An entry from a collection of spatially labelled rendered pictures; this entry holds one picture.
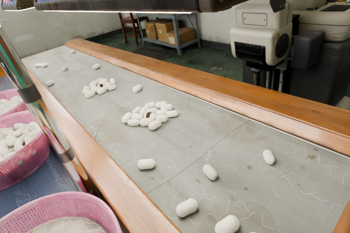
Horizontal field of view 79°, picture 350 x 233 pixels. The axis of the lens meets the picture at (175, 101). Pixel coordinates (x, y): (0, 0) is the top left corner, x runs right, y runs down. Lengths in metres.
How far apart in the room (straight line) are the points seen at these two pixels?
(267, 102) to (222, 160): 0.20
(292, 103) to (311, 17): 0.71
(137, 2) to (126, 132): 0.39
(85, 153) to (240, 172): 0.33
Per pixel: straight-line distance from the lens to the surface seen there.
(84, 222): 0.45
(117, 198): 0.40
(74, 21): 5.33
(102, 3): 0.31
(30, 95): 0.35
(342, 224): 0.31
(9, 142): 0.76
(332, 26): 1.19
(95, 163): 0.49
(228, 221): 0.35
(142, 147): 0.51
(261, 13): 1.02
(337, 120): 0.54
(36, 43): 5.25
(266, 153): 0.44
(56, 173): 0.66
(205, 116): 0.56
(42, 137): 0.69
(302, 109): 0.55
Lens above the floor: 1.07
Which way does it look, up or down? 31 degrees down
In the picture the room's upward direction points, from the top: 11 degrees counter-clockwise
